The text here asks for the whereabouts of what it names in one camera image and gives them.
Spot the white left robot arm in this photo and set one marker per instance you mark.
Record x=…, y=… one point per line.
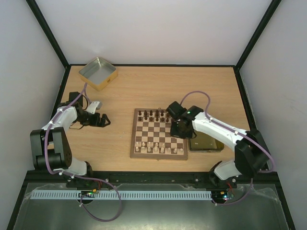
x=50, y=146

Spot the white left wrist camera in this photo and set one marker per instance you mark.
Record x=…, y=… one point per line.
x=93, y=106

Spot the gold tin lid tray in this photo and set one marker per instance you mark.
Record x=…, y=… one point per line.
x=204, y=143

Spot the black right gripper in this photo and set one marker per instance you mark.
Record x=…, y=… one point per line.
x=179, y=131

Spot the dark chess pieces row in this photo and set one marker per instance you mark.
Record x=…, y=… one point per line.
x=152, y=115

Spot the empty gold tin box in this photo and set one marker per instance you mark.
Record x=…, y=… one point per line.
x=98, y=73

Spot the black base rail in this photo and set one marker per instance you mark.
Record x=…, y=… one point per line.
x=194, y=179

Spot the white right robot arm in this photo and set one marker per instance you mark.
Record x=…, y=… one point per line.
x=248, y=146

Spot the wooden chess board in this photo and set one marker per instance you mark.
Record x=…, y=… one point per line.
x=156, y=133

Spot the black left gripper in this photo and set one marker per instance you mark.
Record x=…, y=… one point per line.
x=101, y=124

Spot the white slotted cable duct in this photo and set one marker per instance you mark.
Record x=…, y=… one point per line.
x=124, y=195

